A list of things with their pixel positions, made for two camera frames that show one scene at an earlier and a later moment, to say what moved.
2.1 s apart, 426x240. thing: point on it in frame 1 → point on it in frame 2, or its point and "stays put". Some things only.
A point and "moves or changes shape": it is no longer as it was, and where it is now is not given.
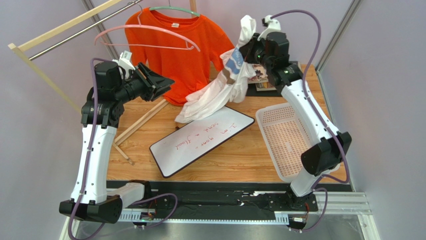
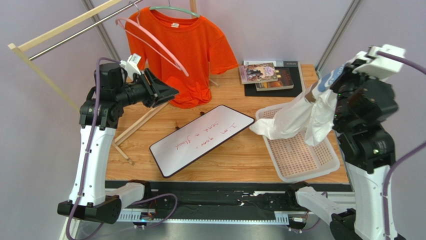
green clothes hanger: [171, 7] stays put
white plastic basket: [287, 136] stays put
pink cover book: [261, 73] stays put
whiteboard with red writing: [189, 141] stays put
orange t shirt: [186, 50] stays put
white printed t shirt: [230, 86] → [313, 112]
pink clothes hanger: [139, 25] moves or changes shape
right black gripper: [248, 49] → [337, 89]
